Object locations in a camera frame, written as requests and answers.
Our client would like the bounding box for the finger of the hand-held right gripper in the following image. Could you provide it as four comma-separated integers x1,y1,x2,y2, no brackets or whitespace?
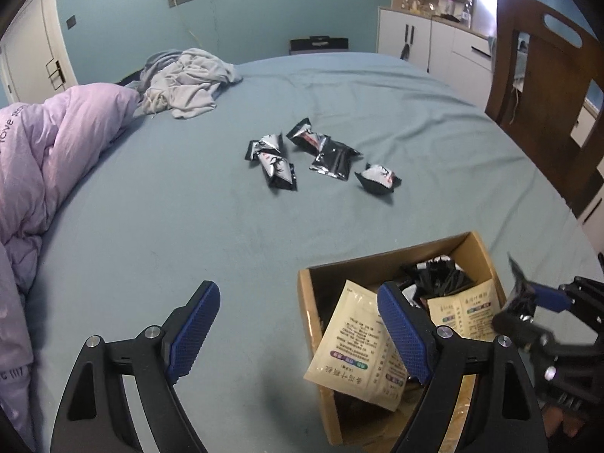
524,276,604,314
492,311,569,356

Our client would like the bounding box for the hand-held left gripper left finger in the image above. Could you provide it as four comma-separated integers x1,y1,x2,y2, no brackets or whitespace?
49,280,222,453

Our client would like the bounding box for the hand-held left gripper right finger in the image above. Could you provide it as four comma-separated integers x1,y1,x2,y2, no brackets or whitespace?
376,280,550,453

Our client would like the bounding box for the beige sachet with coloured labels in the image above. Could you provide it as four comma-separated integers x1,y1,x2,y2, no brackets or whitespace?
426,279,504,343
303,280,410,412

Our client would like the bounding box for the heap of snack packets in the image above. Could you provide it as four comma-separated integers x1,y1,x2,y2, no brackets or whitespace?
400,255,476,311

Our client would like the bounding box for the brown cardboard box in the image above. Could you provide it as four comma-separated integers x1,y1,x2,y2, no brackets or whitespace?
297,231,509,453

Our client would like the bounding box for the person's right hand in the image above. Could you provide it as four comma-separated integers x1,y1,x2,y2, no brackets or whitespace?
542,401,588,441

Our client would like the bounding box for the deer-print snack packet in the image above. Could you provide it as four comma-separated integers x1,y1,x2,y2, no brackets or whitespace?
354,163,403,197
256,150,299,192

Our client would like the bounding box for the dark wooden chair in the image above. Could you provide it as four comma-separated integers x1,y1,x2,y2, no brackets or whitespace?
484,0,604,219

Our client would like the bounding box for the silver and black snack packet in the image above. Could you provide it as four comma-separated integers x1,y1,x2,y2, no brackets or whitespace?
244,132,284,162

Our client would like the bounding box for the purple duvet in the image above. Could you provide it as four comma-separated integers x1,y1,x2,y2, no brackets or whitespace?
0,82,142,437

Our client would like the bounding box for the black snack packet red label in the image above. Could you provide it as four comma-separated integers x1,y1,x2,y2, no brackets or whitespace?
286,118,332,154

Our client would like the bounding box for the grey crumpled clothing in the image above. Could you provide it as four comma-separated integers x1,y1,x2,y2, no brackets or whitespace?
116,48,244,120

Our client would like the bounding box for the white cabinet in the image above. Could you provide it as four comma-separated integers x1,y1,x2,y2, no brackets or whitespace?
376,6,497,110

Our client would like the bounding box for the black box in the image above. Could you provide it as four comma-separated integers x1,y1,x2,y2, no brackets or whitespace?
289,35,350,55

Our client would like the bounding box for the white door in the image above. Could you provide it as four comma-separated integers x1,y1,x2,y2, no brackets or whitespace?
0,0,79,105

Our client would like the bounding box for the thin yellow cable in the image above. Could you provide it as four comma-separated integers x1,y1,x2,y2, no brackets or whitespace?
188,0,222,54

